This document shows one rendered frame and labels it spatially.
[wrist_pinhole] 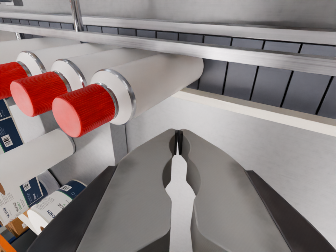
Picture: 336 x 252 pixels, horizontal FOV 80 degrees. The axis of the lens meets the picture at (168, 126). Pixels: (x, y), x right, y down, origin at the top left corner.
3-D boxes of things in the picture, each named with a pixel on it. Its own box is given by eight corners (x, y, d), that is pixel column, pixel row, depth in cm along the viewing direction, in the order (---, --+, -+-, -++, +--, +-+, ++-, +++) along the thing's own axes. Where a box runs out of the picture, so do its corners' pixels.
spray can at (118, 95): (173, 79, 32) (53, 138, 17) (174, 44, 30) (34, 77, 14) (203, 85, 30) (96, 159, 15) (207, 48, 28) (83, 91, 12)
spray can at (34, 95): (143, 72, 35) (15, 119, 20) (142, 40, 32) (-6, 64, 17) (169, 77, 33) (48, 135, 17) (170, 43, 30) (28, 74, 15)
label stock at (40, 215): (112, 208, 63) (72, 248, 53) (104, 233, 76) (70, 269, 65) (69, 169, 68) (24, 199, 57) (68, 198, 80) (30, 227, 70)
